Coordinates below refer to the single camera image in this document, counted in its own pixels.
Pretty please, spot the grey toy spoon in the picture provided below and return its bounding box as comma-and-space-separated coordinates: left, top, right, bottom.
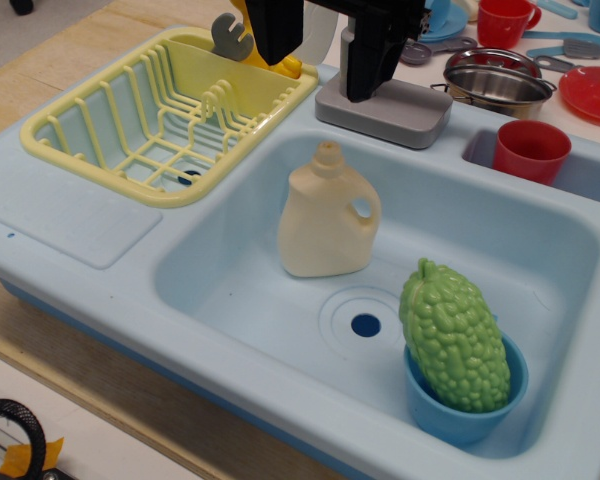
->
400, 37, 478, 66

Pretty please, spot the light blue toy sink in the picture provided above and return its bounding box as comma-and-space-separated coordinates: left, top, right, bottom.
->
0, 58, 600, 479

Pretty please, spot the blue toy utensil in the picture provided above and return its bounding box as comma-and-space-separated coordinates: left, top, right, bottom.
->
523, 31, 600, 58

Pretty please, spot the red cup in tray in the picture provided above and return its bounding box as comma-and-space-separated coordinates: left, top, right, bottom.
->
492, 120, 572, 185

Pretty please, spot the grey toy spatula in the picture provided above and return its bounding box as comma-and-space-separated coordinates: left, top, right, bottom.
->
534, 38, 600, 73

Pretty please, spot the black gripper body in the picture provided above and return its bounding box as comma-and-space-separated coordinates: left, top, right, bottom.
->
314, 0, 425, 24

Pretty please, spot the red mug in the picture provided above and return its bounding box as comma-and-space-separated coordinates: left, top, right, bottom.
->
477, 0, 542, 50

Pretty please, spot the grey toy faucet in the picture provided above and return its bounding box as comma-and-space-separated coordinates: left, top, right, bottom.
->
315, 19, 453, 149

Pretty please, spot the blue plate with cup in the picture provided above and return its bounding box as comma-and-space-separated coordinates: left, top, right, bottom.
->
419, 0, 469, 43

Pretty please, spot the yellow dish drying rack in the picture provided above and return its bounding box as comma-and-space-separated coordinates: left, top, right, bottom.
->
20, 27, 319, 208

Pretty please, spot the green bitter melon toy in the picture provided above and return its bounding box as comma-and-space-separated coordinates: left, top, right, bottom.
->
399, 258, 511, 413

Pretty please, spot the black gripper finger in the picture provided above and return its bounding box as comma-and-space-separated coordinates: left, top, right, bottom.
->
346, 9, 420, 103
245, 0, 304, 66

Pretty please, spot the yellow toy utensil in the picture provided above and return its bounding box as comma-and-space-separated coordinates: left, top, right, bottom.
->
230, 0, 302, 79

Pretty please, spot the white toy knife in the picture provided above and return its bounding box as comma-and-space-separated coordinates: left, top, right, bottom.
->
293, 1, 339, 65

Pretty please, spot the cream detergent bottle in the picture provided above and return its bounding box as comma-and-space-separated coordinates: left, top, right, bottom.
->
277, 141, 382, 278

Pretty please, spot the orange tape piece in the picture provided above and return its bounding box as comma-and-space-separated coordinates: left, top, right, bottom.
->
0, 437, 64, 478

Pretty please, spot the black braided cable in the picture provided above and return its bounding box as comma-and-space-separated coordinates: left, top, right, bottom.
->
0, 398, 48, 476

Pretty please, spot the red plate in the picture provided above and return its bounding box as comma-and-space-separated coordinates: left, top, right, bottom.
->
558, 66, 600, 122

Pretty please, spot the blue plastic cup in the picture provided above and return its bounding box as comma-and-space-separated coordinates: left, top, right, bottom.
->
403, 333, 529, 446

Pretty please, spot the steel pot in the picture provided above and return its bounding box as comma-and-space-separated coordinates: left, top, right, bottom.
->
430, 48, 557, 119

